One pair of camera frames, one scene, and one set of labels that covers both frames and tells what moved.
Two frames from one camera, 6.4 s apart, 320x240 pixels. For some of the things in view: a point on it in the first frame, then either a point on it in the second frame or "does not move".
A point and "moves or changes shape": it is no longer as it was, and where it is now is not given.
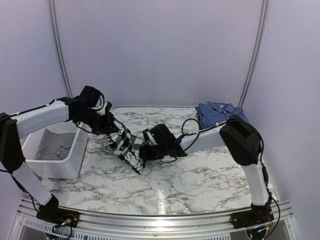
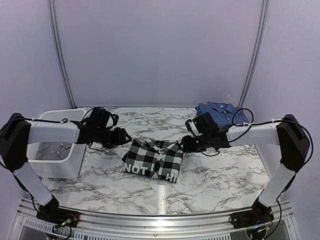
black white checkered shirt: [127, 146] moves or changes shape
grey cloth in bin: [55, 146] does not move
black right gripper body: [155, 155] to [196, 147]
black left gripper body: [100, 125] to [111, 140]
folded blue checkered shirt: [210, 113] does not move
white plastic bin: [56, 152] does not move
